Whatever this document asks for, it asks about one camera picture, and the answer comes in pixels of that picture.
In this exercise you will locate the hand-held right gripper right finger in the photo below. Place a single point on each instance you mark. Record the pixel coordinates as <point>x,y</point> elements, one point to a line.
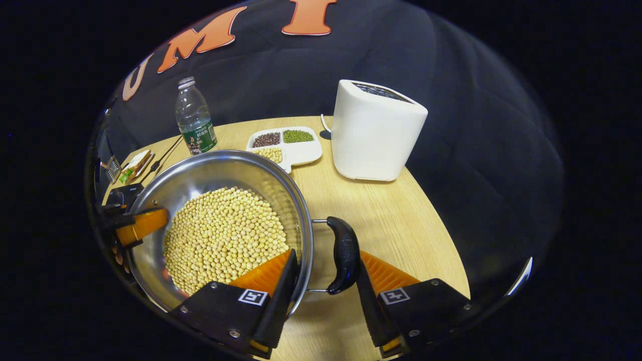
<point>368,311</point>

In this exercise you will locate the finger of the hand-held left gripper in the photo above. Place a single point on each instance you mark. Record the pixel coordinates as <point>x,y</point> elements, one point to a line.
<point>145,224</point>

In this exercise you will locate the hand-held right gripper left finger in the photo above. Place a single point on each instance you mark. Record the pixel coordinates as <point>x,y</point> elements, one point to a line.
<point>281,301</point>

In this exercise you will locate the black induction cooktop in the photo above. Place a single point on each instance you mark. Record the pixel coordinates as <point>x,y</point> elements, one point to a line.
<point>125,194</point>

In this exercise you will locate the steel pot with soybeans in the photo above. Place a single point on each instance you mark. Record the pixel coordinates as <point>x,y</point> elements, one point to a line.
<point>225,230</point>

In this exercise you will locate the sandwich on white plate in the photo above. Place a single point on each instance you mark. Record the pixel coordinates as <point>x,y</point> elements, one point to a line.
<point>136,164</point>

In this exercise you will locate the clear plastic water bottle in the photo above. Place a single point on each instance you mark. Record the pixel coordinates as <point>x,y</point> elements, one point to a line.
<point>195,120</point>

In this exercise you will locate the white divided dish of beans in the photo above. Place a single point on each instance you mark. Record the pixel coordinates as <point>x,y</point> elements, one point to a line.
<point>301,150</point>

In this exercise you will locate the white toaster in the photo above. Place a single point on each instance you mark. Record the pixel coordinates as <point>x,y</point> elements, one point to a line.
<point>373,135</point>

